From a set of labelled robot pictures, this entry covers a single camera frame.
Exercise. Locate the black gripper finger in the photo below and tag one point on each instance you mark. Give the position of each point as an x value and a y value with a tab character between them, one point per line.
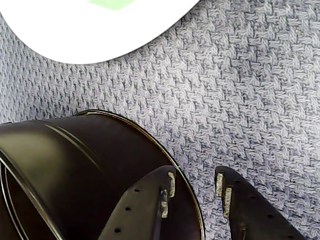
255	215
140	205

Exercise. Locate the green cube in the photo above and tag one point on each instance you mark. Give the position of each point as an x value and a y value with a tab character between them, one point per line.
112	3

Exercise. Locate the white round plate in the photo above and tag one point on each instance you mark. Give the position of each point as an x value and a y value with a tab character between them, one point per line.
75	32

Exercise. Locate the black metal bucket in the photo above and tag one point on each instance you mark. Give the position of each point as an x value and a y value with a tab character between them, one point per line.
75	162

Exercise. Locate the blue woven tablecloth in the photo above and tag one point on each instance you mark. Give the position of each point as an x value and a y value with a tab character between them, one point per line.
225	100

